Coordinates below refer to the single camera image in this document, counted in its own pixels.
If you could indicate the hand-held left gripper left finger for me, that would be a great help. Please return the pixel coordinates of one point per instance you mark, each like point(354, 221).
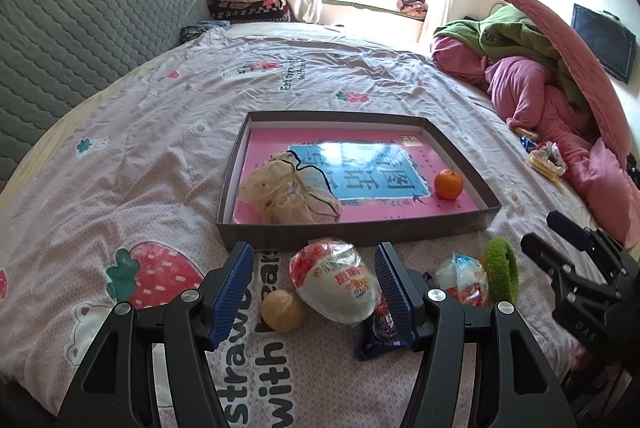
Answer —
point(232, 288)

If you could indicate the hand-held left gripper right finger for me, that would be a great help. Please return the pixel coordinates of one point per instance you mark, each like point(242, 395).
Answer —
point(392, 288)

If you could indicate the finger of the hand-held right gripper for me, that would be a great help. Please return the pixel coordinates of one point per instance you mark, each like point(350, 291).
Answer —
point(542, 253)
point(570, 228)

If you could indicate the green fuzzy scrunchie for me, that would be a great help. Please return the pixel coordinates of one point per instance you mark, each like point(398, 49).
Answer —
point(500, 268)

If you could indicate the blue cookie packet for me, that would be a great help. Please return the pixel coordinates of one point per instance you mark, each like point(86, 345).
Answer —
point(382, 333)

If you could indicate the white bun packet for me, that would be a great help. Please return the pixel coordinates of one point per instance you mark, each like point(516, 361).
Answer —
point(335, 293)

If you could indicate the shallow brown cardboard box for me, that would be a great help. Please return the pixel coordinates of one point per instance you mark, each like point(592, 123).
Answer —
point(280, 236)

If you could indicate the small white snack packet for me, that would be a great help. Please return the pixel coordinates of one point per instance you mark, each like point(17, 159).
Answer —
point(462, 280)

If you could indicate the patterned fabric scrunchie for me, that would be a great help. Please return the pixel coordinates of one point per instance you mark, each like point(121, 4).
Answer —
point(547, 158)

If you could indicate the beige sheer scrunchie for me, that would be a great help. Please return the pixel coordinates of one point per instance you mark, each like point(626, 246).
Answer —
point(280, 193)

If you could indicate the small orange with stem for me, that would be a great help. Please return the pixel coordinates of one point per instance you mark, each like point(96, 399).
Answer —
point(447, 184)

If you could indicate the magenta bedding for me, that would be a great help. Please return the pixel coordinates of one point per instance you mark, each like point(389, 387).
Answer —
point(525, 88)

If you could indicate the pink quilted pad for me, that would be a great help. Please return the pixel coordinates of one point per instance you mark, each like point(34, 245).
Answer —
point(575, 58)

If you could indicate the black flat television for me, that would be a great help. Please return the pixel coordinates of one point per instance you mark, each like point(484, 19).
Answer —
point(602, 38)

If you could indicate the green garment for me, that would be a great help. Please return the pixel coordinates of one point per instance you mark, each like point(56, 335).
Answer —
point(505, 33)

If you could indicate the blue patterned cloth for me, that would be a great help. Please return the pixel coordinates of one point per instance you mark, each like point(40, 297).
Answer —
point(202, 31)

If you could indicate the floral cushion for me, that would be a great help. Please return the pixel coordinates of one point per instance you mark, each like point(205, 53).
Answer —
point(412, 6)

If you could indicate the dark checked folded blanket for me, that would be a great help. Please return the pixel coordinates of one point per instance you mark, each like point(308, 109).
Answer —
point(245, 12)

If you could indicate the grey quilted headboard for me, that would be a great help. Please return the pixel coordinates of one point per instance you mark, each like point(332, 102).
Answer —
point(75, 33)

